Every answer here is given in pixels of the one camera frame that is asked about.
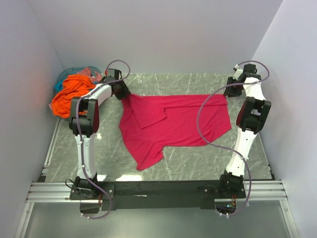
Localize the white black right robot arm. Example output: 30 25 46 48
217 60 271 198

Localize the aluminium frame rail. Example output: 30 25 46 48
26 180 288 203

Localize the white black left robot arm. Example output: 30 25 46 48
69 68 130 199

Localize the blue garment in basket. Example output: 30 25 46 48
54 81 63 92

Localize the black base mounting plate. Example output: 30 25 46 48
69 180 246 211

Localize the teal plastic laundry basket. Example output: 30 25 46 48
53 65 103 119

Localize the red t shirt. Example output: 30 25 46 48
119 94 231 171

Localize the pink t shirt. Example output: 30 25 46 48
76 67 102 84

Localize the orange t shirt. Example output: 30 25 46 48
51 74 98 119

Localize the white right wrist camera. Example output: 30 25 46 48
233 64 243 80

